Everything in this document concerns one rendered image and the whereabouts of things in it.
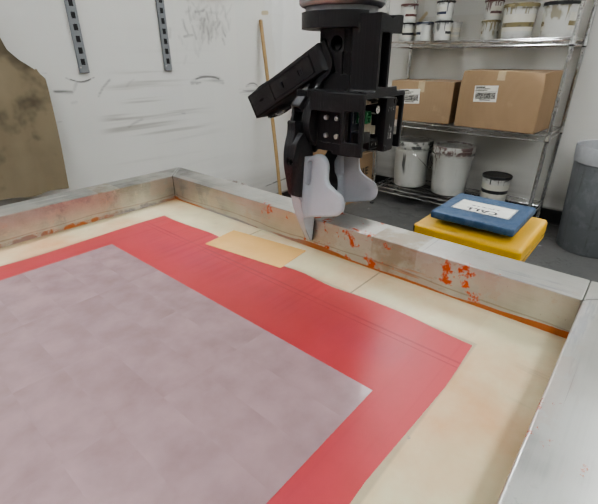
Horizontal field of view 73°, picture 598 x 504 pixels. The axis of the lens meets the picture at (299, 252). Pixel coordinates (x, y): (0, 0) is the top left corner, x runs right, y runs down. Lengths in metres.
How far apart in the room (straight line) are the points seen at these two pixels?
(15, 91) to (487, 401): 2.22
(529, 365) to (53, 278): 0.41
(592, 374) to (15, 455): 0.31
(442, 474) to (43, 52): 2.33
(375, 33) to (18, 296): 0.38
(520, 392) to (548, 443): 0.08
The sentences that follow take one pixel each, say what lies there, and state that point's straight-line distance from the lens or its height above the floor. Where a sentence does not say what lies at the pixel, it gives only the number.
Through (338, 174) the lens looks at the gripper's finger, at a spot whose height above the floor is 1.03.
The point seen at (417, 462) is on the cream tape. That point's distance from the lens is 0.25.
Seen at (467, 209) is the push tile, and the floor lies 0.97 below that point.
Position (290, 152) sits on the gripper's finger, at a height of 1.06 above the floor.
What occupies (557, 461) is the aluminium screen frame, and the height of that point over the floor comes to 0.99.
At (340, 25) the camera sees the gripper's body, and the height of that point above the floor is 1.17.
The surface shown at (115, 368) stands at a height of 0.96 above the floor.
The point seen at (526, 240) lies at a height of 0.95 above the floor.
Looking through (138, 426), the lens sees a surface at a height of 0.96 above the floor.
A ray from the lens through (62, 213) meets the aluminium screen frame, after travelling 0.57.
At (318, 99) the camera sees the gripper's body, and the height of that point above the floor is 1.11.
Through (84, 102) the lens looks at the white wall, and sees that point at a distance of 2.46.
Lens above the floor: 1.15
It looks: 26 degrees down
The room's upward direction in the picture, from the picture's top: straight up
